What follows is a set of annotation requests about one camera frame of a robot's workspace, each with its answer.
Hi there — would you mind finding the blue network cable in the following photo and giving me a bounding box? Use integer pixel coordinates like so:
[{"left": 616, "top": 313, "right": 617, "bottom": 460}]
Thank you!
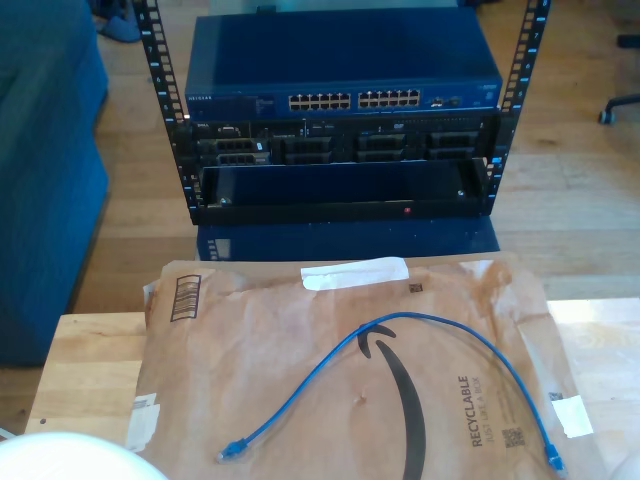
[{"left": 215, "top": 311, "right": 569, "bottom": 475}]

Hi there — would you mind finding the white tape strip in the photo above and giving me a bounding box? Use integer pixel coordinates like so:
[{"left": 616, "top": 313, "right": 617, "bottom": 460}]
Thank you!
[{"left": 300, "top": 256, "right": 410, "bottom": 292}]

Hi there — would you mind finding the black rack server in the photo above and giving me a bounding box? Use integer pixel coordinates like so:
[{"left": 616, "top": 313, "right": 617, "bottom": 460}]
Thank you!
[{"left": 169, "top": 112, "right": 501, "bottom": 166}]

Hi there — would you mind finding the brown paper mailer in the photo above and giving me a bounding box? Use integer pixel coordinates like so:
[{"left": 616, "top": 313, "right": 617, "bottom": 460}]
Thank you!
[{"left": 141, "top": 252, "right": 609, "bottom": 480}]

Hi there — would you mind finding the white shipping label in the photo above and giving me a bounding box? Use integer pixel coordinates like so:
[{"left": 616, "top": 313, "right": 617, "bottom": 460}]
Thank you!
[{"left": 124, "top": 392, "right": 162, "bottom": 454}]

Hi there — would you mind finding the large blue sofa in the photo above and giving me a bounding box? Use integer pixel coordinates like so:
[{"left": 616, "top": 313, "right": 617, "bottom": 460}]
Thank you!
[{"left": 0, "top": 0, "right": 110, "bottom": 369}]

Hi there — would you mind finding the blue slipper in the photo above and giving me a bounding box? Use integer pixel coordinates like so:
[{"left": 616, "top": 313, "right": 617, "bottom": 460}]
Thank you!
[{"left": 96, "top": 14, "right": 142, "bottom": 44}]

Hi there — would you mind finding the small white label patch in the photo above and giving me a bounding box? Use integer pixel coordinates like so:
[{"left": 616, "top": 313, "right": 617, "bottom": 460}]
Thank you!
[{"left": 548, "top": 392, "right": 595, "bottom": 440}]

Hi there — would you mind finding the black office chair base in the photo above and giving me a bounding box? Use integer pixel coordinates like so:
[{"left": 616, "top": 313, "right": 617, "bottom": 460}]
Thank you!
[{"left": 598, "top": 32, "right": 640, "bottom": 126}]

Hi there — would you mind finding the black equipment rack frame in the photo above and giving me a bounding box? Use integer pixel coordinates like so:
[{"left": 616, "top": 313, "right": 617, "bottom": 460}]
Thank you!
[{"left": 133, "top": 0, "right": 554, "bottom": 226}]

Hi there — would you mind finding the blue network switch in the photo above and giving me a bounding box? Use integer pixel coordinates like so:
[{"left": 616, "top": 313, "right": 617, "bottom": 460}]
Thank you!
[{"left": 183, "top": 7, "right": 504, "bottom": 121}]

